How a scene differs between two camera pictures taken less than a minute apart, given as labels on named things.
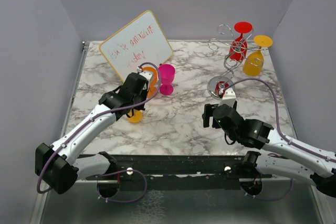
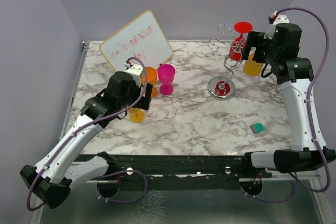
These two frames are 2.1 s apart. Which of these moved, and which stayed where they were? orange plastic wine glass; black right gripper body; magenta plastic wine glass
Moved: black right gripper body
Stayed: magenta plastic wine glass; orange plastic wine glass
